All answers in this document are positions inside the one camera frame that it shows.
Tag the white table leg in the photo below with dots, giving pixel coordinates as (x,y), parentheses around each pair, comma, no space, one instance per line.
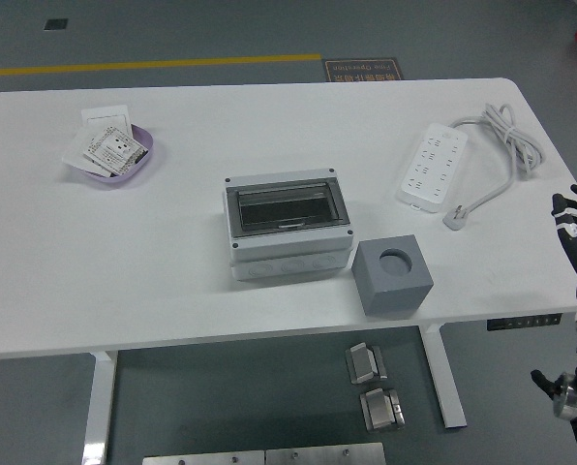
(450,397)
(100,412)

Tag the brown floor sign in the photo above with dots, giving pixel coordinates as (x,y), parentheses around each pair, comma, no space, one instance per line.
(361,70)

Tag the purple plastic tray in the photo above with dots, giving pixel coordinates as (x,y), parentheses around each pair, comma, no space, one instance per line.
(124,178)

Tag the white flat wall panel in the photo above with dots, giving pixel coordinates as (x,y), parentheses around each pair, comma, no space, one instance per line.
(75,150)

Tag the black table control panel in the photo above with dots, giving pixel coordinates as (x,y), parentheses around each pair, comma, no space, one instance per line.
(521,322)

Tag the plain white switch plate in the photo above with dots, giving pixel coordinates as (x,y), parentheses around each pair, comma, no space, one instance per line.
(104,116)

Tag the grey enclosure box with lid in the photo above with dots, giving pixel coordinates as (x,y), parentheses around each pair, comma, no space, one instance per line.
(288,252)

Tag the socket panel with printed back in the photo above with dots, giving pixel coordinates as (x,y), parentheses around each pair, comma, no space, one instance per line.
(112,150)

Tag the white power strip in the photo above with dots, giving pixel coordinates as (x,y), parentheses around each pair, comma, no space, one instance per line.
(431,164)

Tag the grey cube with round hole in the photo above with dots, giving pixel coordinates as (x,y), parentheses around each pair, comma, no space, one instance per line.
(395,300)

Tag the grey metal plate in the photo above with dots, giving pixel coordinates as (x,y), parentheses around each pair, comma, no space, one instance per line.
(201,459)
(322,455)

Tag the black floor hatch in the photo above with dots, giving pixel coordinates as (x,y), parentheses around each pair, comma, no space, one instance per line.
(55,24)

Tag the small metal block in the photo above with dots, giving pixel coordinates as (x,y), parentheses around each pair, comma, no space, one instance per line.
(380,412)
(363,363)

